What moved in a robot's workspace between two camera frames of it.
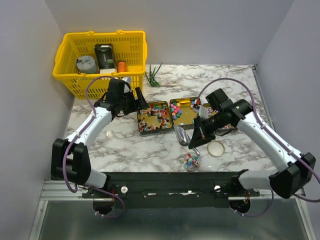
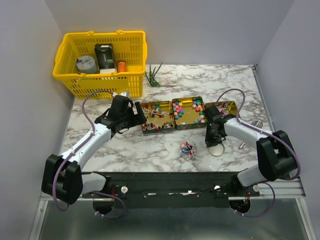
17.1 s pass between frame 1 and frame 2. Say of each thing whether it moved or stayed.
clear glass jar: moved
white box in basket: stayed
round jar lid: stayed
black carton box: stayed
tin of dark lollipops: moved
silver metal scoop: moved
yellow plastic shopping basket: stayed
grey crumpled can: stayed
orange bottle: stayed
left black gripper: moved
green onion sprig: stayed
